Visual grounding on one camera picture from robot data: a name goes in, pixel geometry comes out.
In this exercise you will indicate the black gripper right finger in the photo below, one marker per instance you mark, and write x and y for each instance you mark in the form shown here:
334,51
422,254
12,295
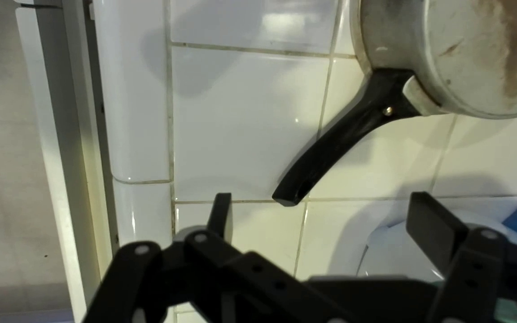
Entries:
479,270

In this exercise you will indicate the white open counter drawer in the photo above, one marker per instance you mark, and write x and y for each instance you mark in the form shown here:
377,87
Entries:
61,150

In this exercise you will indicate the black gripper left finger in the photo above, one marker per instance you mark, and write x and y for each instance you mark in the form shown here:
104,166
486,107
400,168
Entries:
150,276

